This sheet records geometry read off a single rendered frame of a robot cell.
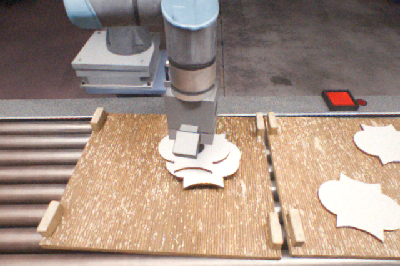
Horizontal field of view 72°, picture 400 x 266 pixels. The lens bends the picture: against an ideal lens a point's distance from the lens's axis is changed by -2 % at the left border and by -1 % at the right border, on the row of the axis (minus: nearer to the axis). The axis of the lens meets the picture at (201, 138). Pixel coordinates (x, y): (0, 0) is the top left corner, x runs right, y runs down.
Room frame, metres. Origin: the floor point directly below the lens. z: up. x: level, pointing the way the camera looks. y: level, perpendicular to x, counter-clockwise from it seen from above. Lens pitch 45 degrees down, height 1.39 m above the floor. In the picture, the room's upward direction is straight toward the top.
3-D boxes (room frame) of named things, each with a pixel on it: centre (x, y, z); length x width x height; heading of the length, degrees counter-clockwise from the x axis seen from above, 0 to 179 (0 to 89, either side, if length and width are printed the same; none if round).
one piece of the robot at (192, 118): (0.37, 0.02, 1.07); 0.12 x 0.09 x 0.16; 170
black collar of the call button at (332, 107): (0.62, -0.39, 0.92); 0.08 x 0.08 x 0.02; 1
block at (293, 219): (0.22, -0.16, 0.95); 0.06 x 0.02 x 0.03; 179
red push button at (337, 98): (0.62, -0.39, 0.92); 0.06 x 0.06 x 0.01; 1
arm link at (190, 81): (0.39, 0.02, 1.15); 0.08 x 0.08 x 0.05
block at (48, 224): (0.24, 0.27, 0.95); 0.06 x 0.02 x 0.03; 177
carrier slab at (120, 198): (0.36, 0.06, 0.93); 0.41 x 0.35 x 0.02; 87
